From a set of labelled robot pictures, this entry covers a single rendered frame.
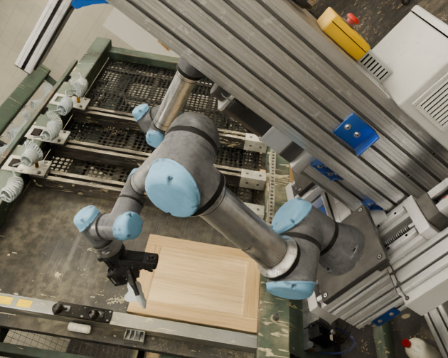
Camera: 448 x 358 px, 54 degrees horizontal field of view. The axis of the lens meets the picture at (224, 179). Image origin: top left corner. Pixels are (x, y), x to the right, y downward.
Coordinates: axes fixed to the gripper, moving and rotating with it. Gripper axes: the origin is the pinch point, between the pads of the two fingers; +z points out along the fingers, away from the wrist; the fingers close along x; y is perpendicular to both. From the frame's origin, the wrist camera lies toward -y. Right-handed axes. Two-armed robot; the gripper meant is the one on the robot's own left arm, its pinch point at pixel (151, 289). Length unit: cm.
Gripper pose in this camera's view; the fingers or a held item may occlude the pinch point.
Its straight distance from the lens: 146.4
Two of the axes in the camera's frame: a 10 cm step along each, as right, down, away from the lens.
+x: -0.2, 5.8, -8.1
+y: -9.2, 3.1, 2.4
